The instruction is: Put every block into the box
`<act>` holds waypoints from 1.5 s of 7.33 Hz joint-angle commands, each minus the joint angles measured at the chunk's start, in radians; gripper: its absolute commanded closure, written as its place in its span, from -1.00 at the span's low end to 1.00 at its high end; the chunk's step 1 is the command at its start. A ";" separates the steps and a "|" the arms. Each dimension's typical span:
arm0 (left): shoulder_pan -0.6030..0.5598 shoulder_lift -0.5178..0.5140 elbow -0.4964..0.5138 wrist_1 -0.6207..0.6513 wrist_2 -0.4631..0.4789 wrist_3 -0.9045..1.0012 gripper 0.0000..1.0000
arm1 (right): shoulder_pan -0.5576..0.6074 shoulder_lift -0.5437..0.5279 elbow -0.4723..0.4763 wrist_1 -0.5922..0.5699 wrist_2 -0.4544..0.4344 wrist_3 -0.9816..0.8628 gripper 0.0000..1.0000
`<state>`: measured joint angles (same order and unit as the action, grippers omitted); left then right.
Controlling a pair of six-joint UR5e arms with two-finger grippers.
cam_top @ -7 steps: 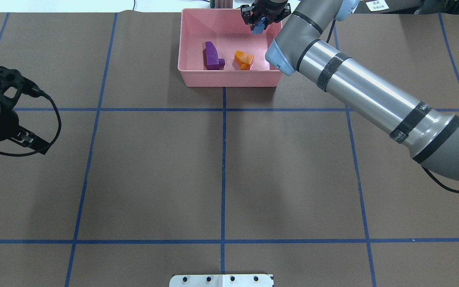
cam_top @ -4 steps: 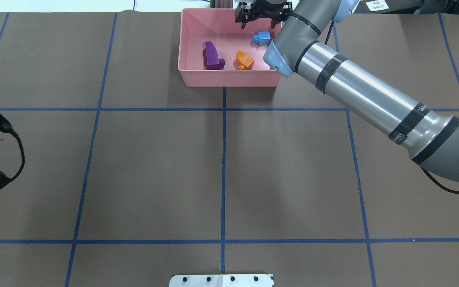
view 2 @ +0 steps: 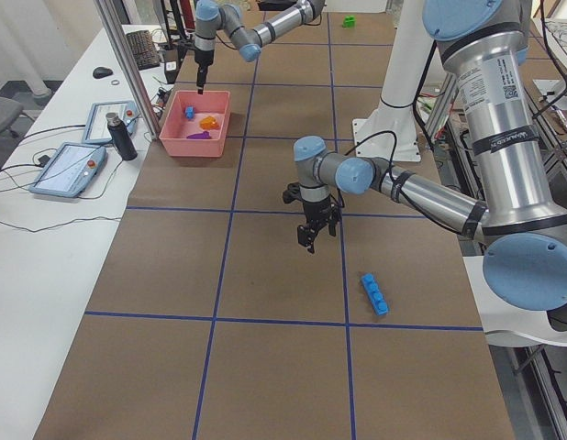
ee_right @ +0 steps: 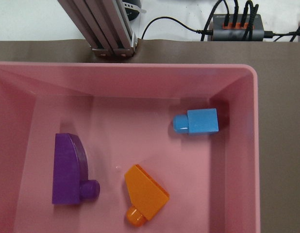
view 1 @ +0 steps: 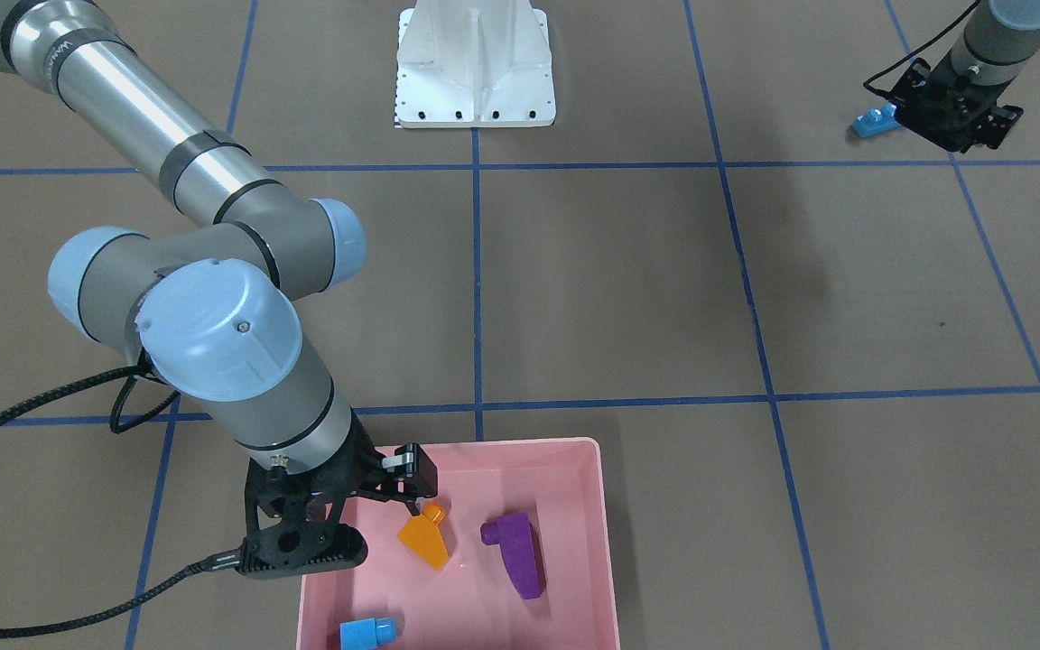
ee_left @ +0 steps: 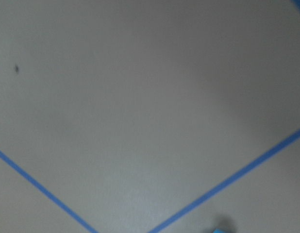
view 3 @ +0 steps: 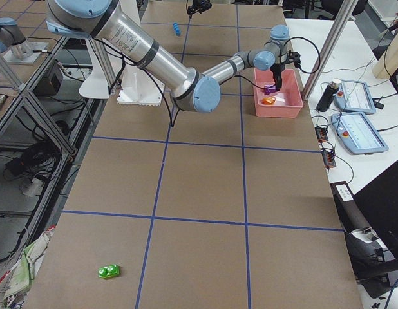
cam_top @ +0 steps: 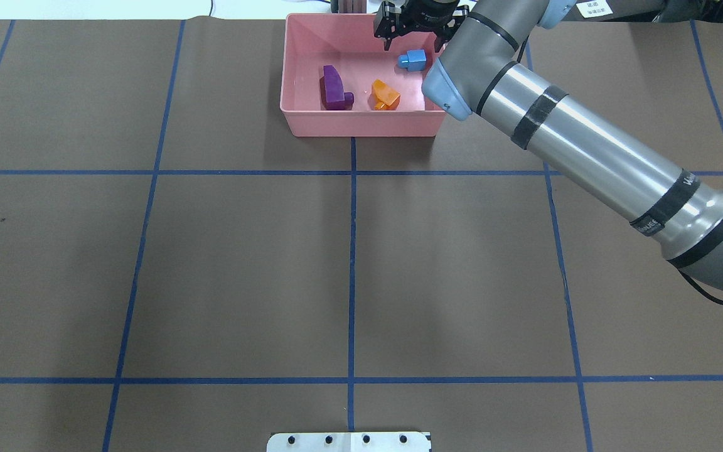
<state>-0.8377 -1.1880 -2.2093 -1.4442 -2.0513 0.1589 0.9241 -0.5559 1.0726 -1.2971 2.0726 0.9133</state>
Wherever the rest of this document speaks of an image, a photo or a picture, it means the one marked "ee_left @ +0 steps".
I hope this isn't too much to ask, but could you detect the long blue studded block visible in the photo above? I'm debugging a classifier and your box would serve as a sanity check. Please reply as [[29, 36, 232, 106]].
[[211, 228, 229, 233]]

